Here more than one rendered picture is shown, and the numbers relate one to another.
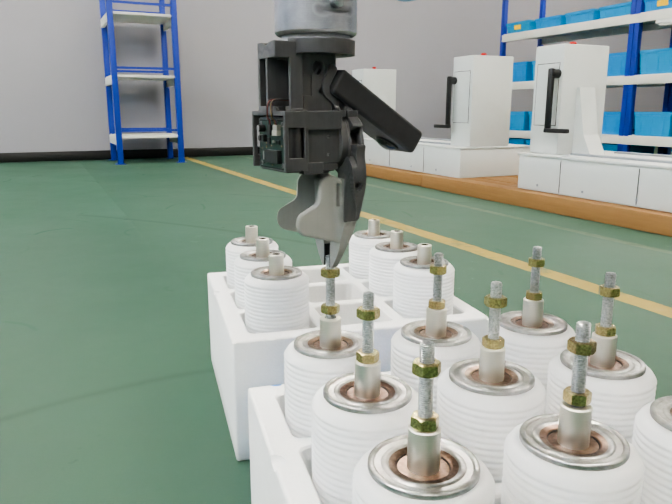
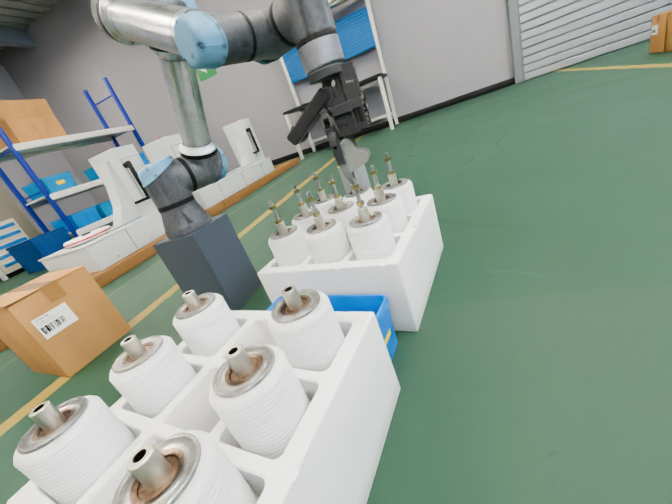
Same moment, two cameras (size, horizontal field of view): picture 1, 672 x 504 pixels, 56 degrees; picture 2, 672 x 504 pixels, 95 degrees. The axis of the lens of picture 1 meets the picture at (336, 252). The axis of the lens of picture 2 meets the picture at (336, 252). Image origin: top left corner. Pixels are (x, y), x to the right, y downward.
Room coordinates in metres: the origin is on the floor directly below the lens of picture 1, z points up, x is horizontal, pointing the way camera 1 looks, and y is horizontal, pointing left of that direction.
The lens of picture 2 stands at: (1.09, 0.44, 0.47)
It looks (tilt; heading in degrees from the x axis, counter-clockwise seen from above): 23 degrees down; 230
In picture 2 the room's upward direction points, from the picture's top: 21 degrees counter-clockwise
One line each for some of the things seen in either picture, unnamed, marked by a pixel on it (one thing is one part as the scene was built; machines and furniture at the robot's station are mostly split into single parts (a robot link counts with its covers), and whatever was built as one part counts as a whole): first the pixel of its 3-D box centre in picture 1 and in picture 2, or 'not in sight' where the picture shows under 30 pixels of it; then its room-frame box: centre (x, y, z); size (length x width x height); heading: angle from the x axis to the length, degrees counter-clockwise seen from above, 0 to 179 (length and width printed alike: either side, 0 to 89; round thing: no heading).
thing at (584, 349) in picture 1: (581, 345); not in sight; (0.42, -0.17, 0.33); 0.02 x 0.02 x 0.01; 77
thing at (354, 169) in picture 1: (344, 174); not in sight; (0.59, -0.01, 0.43); 0.05 x 0.02 x 0.09; 31
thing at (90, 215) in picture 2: not in sight; (77, 220); (0.58, -5.43, 0.36); 0.50 x 0.38 x 0.21; 116
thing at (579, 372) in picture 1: (579, 373); not in sight; (0.42, -0.17, 0.30); 0.01 x 0.01 x 0.08
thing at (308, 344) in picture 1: (330, 344); (365, 219); (0.61, 0.01, 0.25); 0.08 x 0.08 x 0.01
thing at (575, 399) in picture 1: (577, 395); not in sight; (0.42, -0.17, 0.29); 0.02 x 0.02 x 0.01; 77
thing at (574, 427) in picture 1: (574, 425); not in sight; (0.42, -0.17, 0.26); 0.02 x 0.02 x 0.03
